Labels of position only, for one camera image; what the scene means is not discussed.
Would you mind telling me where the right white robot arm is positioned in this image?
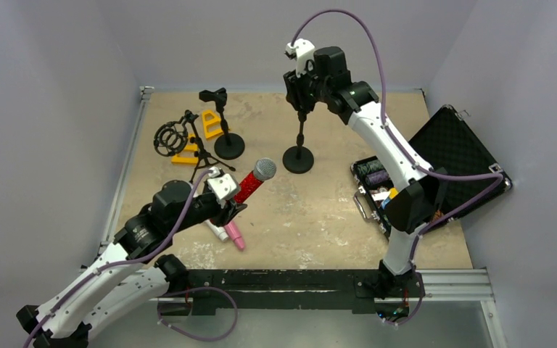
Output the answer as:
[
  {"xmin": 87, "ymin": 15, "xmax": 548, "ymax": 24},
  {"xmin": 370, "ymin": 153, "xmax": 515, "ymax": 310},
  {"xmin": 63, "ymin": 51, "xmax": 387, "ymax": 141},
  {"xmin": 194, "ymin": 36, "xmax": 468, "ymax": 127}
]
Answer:
[{"xmin": 284, "ymin": 40, "xmax": 447, "ymax": 298}]

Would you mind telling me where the black left round-base stand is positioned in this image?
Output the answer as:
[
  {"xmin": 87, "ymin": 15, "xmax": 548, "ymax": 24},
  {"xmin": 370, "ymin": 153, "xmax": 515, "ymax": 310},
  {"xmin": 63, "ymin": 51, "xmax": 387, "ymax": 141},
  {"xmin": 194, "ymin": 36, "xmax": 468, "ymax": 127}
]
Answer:
[{"xmin": 199, "ymin": 88, "xmax": 245, "ymax": 160}]

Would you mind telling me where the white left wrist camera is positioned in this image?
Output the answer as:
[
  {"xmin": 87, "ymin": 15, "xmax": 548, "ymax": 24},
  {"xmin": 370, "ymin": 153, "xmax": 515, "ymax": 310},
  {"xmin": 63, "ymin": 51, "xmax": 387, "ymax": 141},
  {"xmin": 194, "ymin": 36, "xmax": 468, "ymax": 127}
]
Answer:
[{"xmin": 205, "ymin": 167, "xmax": 241, "ymax": 204}]

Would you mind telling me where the white toy microphone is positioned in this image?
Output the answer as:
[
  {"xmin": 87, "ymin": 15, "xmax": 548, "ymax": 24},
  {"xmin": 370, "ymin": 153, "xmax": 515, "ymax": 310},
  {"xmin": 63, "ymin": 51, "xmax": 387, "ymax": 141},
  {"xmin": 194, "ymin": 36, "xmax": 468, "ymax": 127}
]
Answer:
[{"xmin": 205, "ymin": 220, "xmax": 230, "ymax": 242}]

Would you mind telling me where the red glitter microphone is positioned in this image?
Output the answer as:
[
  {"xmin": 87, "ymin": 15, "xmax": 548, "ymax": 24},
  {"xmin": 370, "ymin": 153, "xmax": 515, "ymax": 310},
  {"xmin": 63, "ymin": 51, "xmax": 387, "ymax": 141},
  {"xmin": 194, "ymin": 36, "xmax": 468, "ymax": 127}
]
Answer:
[{"xmin": 233, "ymin": 157, "xmax": 277, "ymax": 204}]

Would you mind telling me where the black round-base mic stand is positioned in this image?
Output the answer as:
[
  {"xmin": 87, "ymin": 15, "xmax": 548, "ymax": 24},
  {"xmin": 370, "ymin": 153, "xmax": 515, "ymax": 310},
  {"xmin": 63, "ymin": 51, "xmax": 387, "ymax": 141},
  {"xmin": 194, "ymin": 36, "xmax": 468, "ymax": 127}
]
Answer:
[{"xmin": 282, "ymin": 111, "xmax": 314, "ymax": 174}]

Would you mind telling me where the yellow bracket at back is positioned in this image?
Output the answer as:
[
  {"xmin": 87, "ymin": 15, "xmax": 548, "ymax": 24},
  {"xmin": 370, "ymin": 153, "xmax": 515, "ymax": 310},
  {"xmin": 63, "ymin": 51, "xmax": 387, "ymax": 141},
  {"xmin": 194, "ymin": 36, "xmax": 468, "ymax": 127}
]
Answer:
[{"xmin": 201, "ymin": 109, "xmax": 223, "ymax": 140}]

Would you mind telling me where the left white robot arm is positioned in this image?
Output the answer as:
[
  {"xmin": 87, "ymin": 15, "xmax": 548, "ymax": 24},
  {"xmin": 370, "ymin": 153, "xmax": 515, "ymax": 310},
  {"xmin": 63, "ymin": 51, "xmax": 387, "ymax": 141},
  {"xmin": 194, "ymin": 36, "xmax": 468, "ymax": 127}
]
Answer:
[{"xmin": 16, "ymin": 174, "xmax": 252, "ymax": 347}]

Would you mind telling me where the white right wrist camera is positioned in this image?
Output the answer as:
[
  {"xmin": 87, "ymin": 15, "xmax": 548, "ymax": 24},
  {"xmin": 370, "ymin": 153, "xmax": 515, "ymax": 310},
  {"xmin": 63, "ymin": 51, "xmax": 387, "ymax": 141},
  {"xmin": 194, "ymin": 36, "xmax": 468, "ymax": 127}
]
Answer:
[{"xmin": 285, "ymin": 38, "xmax": 315, "ymax": 78}]

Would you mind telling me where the pink toy microphone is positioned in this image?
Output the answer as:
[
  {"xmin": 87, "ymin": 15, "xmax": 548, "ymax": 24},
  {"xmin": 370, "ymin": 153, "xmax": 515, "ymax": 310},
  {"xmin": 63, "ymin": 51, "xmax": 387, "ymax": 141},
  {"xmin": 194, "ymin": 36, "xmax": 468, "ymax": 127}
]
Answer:
[{"xmin": 224, "ymin": 220, "xmax": 246, "ymax": 251}]

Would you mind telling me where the yellow poker chip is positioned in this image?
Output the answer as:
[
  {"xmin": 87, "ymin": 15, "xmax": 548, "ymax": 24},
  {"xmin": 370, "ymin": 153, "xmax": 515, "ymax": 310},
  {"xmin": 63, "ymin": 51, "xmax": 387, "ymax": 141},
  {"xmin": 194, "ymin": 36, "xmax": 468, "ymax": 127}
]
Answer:
[{"xmin": 389, "ymin": 188, "xmax": 398, "ymax": 199}]

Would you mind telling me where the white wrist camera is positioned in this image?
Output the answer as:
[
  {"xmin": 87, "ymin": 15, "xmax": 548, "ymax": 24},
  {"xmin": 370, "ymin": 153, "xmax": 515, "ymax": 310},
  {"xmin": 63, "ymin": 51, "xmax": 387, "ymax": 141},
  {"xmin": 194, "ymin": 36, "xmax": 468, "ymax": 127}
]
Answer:
[
  {"xmin": 285, "ymin": 38, "xmax": 315, "ymax": 78},
  {"xmin": 205, "ymin": 167, "xmax": 241, "ymax": 204}
]

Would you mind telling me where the black poker chip case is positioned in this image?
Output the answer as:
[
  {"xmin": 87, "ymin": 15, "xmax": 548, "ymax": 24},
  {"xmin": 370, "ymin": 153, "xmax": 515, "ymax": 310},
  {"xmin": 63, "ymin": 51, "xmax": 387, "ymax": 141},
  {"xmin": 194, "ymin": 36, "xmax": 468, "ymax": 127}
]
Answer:
[{"xmin": 350, "ymin": 104, "xmax": 513, "ymax": 238}]

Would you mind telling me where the black tripod shock-mount stand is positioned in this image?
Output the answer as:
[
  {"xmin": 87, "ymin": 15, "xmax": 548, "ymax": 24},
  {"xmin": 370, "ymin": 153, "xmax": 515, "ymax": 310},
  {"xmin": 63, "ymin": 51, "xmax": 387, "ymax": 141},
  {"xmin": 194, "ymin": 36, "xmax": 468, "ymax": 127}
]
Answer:
[{"xmin": 153, "ymin": 110, "xmax": 236, "ymax": 175}]

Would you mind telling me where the yellow bracket near tripod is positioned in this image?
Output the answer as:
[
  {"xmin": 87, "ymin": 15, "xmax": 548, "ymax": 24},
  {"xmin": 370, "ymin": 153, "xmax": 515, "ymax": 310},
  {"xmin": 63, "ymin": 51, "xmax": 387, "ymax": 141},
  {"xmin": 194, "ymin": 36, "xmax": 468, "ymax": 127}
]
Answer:
[{"xmin": 170, "ymin": 135, "xmax": 199, "ymax": 165}]

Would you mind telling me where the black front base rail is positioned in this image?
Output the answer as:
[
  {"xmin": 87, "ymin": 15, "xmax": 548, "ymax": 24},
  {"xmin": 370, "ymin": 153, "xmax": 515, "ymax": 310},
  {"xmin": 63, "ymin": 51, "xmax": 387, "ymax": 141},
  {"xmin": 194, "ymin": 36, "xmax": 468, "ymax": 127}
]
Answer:
[{"xmin": 165, "ymin": 269, "xmax": 426, "ymax": 321}]

